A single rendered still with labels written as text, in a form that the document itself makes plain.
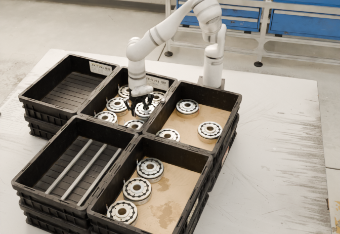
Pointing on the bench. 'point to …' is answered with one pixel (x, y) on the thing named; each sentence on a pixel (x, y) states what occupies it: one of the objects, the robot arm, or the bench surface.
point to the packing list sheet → (13, 117)
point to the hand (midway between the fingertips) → (139, 112)
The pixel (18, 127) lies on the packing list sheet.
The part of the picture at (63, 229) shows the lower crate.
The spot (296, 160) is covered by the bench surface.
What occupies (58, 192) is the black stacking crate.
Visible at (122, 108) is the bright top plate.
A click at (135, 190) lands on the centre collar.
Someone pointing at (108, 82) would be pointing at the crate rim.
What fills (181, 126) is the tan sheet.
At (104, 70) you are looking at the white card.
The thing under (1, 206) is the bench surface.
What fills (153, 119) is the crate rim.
